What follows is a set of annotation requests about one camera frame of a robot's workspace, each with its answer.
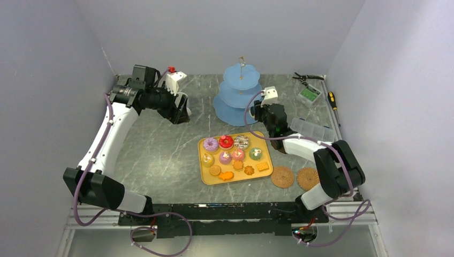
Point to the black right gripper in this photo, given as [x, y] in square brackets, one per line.
[258, 110]

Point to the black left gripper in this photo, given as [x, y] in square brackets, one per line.
[175, 115]

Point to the chocolate sprinkled donut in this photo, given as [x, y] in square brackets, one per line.
[241, 142]

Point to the green cupcake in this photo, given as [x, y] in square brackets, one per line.
[255, 153]

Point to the red frosted donut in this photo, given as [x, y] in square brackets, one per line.
[226, 142]

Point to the white and blue mug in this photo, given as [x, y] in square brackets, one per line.
[187, 104]

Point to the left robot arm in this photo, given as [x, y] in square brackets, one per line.
[91, 181]

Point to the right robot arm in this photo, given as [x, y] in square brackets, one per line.
[338, 169]

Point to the blue three-tier cake stand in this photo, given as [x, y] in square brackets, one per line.
[240, 83]

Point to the clear plastic compartment box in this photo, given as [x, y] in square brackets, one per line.
[322, 133]

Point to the green and white box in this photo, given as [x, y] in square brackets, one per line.
[309, 95]

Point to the square cracker biscuit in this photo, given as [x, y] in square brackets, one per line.
[263, 166]

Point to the purple sprinkled donut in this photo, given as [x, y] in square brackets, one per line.
[210, 144]

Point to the orange flower cookie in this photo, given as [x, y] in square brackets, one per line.
[238, 165]

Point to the black pliers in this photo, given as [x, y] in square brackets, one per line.
[303, 78]

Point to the orange striped round cookie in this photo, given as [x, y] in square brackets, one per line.
[249, 170]

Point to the yellow serving tray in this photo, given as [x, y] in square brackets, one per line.
[208, 179]

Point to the yellow cupcake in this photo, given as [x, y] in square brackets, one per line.
[207, 160]

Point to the left woven rattan coaster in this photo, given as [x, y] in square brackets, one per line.
[282, 177]

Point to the woven rattan coaster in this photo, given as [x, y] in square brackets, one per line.
[282, 177]
[307, 178]

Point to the orange fish cookie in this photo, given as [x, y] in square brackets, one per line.
[225, 176]

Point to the yellow black screwdriver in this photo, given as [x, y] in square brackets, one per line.
[333, 104]

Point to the round brown cookie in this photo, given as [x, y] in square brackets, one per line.
[215, 170]

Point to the right woven rattan coaster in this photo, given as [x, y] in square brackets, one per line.
[307, 178]

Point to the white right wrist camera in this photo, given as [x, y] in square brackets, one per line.
[270, 96]

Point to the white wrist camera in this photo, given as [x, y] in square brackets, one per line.
[270, 96]
[173, 81]

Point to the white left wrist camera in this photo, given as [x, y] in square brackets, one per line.
[173, 81]

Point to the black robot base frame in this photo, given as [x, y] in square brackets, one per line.
[278, 218]

